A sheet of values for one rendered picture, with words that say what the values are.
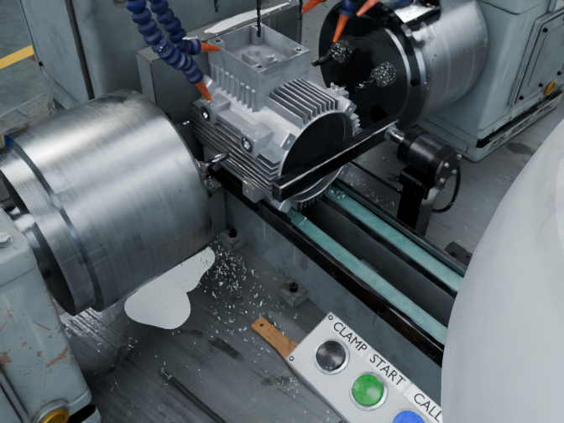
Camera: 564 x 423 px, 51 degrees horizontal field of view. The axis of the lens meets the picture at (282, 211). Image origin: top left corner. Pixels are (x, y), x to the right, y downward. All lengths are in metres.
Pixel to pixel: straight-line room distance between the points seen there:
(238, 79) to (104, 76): 0.23
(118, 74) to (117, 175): 0.35
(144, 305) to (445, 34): 0.66
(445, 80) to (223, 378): 0.60
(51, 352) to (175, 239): 0.19
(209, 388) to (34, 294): 0.33
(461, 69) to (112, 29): 0.57
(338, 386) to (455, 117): 0.79
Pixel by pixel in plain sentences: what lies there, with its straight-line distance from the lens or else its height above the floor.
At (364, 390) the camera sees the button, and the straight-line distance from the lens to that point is 0.59.
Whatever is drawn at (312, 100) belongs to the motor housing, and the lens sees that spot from 0.86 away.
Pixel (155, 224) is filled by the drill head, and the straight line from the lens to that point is 0.72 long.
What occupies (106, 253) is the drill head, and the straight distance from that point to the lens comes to 0.70.
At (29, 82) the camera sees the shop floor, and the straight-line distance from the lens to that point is 3.20.
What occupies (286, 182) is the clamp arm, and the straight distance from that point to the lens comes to 0.83.
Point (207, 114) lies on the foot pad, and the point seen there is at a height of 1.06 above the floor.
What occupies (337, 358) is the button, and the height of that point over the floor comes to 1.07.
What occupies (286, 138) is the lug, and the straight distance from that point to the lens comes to 0.82.
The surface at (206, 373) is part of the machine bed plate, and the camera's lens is 0.91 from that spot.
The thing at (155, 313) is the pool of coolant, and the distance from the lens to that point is 0.98.
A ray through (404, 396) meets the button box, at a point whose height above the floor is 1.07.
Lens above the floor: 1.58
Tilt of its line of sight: 44 degrees down
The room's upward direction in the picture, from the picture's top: 2 degrees clockwise
